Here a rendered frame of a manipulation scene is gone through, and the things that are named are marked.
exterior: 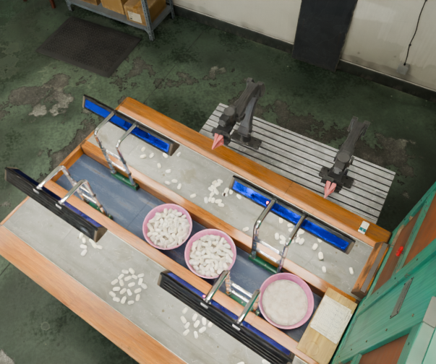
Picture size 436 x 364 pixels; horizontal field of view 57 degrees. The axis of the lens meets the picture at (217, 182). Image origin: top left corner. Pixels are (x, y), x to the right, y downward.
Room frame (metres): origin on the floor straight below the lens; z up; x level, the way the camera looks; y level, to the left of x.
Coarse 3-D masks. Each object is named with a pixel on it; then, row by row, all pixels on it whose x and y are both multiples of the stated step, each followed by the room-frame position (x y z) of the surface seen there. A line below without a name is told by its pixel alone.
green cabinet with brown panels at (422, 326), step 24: (432, 192) 0.73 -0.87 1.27; (408, 216) 0.76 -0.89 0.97; (432, 216) 0.57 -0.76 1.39; (408, 240) 0.54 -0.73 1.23; (432, 240) 0.43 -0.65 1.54; (384, 264) 0.56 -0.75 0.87; (408, 264) 0.39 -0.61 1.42; (432, 264) 0.32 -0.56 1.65; (384, 288) 0.37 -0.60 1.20; (432, 288) 0.23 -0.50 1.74; (360, 312) 0.35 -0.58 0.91; (384, 312) 0.26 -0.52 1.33; (408, 312) 0.20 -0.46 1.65; (432, 312) 0.17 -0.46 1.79; (360, 336) 0.23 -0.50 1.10; (384, 336) 0.16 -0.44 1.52; (408, 336) 0.14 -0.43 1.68; (432, 336) 0.12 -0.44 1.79; (336, 360) 0.17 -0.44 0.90; (360, 360) 0.13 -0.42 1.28; (384, 360) 0.10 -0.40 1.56; (408, 360) 0.07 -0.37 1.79; (432, 360) 0.07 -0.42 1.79
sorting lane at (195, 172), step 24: (96, 144) 1.50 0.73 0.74; (144, 144) 1.47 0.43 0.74; (144, 168) 1.29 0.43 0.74; (168, 168) 1.28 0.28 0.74; (192, 168) 1.27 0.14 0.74; (216, 168) 1.26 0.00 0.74; (192, 192) 1.11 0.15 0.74; (216, 216) 0.95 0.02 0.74; (240, 216) 0.94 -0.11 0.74; (264, 240) 0.78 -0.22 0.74; (312, 240) 0.76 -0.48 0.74; (360, 240) 0.74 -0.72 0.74; (312, 264) 0.63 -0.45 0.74; (336, 264) 0.62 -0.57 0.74; (360, 264) 0.62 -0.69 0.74
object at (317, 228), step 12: (240, 180) 0.95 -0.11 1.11; (240, 192) 0.91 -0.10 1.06; (252, 192) 0.89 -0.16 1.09; (264, 192) 0.87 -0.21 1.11; (264, 204) 0.83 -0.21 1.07; (276, 204) 0.81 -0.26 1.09; (288, 204) 0.80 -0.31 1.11; (288, 216) 0.76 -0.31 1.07; (312, 216) 0.75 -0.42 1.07; (300, 228) 0.71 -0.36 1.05; (312, 228) 0.69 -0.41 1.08; (324, 228) 0.67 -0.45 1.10; (324, 240) 0.64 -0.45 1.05; (336, 240) 0.62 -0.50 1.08; (348, 240) 0.61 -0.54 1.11; (348, 252) 0.57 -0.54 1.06
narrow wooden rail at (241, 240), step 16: (80, 144) 1.49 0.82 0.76; (96, 160) 1.42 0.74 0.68; (112, 160) 1.35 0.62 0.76; (128, 176) 1.25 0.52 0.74; (144, 176) 1.22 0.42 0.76; (160, 192) 1.11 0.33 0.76; (192, 208) 0.99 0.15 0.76; (208, 224) 0.90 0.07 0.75; (224, 224) 0.88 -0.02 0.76; (240, 240) 0.78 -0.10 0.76; (272, 256) 0.68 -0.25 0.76; (288, 272) 0.60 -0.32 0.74; (304, 272) 0.59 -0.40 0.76; (320, 288) 0.50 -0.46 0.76; (336, 288) 0.50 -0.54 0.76
